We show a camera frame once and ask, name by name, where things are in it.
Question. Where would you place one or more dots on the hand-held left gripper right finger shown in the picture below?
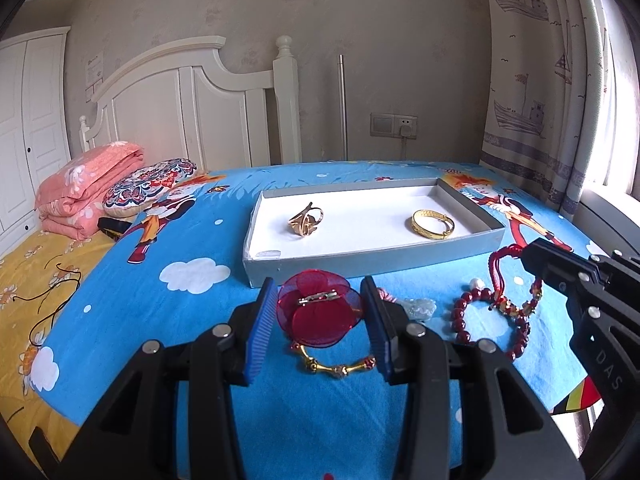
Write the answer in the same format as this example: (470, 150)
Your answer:
(372, 320)

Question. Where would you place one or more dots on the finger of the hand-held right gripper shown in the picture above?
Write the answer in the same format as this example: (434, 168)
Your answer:
(625, 270)
(550, 262)

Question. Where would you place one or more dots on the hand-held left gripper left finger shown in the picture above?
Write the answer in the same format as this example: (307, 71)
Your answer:
(260, 330)

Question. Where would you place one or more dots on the pale jade pendant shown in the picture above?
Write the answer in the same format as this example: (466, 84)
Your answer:
(420, 308)

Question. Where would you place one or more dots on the red flower brooch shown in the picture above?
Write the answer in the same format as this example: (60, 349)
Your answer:
(320, 325)

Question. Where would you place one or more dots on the grey cardboard box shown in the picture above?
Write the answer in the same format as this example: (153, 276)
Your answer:
(400, 256)

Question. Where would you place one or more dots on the white pearl bead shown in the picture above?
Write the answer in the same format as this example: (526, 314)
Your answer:
(477, 285)

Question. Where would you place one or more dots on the red yellow striped object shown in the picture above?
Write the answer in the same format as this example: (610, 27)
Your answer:
(580, 397)

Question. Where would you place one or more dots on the grey window sill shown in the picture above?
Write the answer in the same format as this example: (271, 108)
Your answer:
(610, 220)

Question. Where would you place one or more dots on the gold bangle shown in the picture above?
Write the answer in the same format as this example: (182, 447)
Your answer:
(425, 232)

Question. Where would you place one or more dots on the blue cartoon bed sheet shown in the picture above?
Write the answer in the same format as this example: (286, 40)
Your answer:
(150, 300)

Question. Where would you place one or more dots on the gold openwork brooch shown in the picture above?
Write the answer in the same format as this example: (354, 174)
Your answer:
(306, 222)

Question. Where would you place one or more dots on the window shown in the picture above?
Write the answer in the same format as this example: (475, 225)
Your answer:
(625, 110)

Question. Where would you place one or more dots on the ship print curtain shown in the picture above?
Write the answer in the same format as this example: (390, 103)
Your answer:
(540, 85)

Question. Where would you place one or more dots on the patterned round pillow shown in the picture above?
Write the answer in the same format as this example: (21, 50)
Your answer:
(145, 185)

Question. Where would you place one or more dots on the metal pole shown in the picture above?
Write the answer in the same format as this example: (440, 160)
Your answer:
(342, 110)

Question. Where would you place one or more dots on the folded pink quilt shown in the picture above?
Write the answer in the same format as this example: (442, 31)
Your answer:
(85, 180)

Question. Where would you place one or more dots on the yellow floral bed sheet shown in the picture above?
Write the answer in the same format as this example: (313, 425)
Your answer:
(30, 280)

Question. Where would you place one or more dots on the white wooden headboard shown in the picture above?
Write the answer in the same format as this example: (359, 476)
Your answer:
(150, 100)

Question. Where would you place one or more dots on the white wardrobe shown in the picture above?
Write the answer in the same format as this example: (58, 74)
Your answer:
(30, 110)

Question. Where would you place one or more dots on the wall switch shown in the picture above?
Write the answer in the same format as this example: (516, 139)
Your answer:
(382, 124)

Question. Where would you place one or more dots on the wall socket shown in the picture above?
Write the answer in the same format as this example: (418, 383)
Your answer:
(407, 119)

